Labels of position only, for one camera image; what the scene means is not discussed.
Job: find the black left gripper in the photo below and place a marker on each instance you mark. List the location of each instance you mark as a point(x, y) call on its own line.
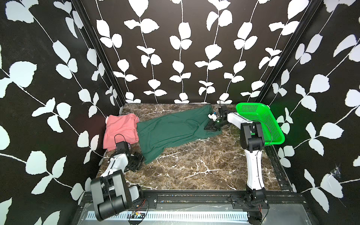
point(139, 158)

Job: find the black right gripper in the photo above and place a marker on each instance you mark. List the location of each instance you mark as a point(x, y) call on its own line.
point(211, 126)

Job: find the dark green t-shirt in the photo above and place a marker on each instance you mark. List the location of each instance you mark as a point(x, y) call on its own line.
point(173, 130)

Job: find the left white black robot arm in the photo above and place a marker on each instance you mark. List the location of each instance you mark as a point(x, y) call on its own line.
point(110, 192)

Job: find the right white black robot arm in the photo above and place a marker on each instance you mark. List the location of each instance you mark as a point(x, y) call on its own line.
point(252, 142)

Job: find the pink folded t-shirt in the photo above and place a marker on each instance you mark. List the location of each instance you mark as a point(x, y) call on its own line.
point(120, 128)

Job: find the small electronics board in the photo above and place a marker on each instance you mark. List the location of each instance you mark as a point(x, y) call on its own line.
point(136, 215)

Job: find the black front aluminium rail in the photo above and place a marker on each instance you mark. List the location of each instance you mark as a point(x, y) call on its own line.
point(212, 197)

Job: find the white slotted cable duct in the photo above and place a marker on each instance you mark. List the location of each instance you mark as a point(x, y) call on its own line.
point(187, 216)

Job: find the black right side rail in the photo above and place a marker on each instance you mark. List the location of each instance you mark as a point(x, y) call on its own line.
point(279, 171)

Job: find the black corner frame post left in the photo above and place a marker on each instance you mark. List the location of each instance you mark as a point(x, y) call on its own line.
point(94, 40)

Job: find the black corner frame post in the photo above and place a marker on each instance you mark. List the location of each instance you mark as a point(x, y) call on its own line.
point(305, 20)
point(94, 40)

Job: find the black corner frame post right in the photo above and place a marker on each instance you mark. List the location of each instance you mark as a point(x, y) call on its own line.
point(305, 20)

